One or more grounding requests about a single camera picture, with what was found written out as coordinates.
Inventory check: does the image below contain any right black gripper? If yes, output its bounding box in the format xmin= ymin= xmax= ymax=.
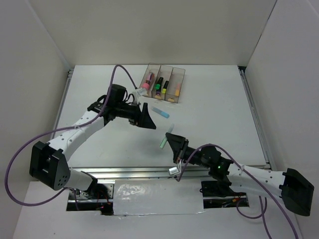
xmin=166 ymin=131 xmax=210 ymax=168

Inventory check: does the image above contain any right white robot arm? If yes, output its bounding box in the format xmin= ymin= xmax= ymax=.
xmin=165 ymin=132 xmax=315 ymax=217

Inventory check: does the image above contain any clear green highlighter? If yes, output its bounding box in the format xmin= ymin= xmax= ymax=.
xmin=160 ymin=123 xmax=174 ymax=149

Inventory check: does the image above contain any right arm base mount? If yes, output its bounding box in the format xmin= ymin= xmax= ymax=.
xmin=199 ymin=181 xmax=249 ymax=209

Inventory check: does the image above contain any pink cap pen bundle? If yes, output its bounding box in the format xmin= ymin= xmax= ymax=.
xmin=142 ymin=72 xmax=155 ymax=90

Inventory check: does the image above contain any white foil cover plate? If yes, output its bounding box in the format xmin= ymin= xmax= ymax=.
xmin=113 ymin=179 xmax=204 ymax=216

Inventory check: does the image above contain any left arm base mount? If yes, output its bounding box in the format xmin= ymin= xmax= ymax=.
xmin=66 ymin=183 xmax=115 ymax=216

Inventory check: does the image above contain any clear left organizer bin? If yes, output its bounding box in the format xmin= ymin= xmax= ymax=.
xmin=139 ymin=63 xmax=161 ymax=98

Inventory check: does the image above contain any clear middle organizer bin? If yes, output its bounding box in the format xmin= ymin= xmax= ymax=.
xmin=152 ymin=65 xmax=173 ymax=100

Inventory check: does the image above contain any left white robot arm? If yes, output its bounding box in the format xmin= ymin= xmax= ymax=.
xmin=29 ymin=84 xmax=156 ymax=199

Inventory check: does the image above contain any black yellow highlighter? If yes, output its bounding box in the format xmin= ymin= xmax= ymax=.
xmin=161 ymin=81 xmax=169 ymax=94

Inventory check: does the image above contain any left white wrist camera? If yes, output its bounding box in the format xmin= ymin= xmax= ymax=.
xmin=132 ymin=88 xmax=148 ymax=100

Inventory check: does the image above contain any black green highlighter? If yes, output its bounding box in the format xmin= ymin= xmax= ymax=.
xmin=155 ymin=77 xmax=163 ymax=91

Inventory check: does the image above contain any clear right organizer bin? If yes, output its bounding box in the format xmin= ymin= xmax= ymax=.
xmin=165 ymin=67 xmax=185 ymax=103

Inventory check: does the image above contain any aluminium front rail frame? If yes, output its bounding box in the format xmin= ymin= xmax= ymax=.
xmin=72 ymin=166 xmax=272 ymax=180

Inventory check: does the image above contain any clear organizer bin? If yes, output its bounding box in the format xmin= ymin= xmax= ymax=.
xmin=139 ymin=63 xmax=161 ymax=98
xmin=152 ymin=65 xmax=173 ymax=100
xmin=165 ymin=67 xmax=185 ymax=103

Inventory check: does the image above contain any clear blue highlighter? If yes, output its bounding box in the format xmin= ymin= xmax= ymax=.
xmin=151 ymin=107 xmax=169 ymax=119

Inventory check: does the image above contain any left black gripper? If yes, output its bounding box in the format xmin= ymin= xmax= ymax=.
xmin=115 ymin=101 xmax=157 ymax=129

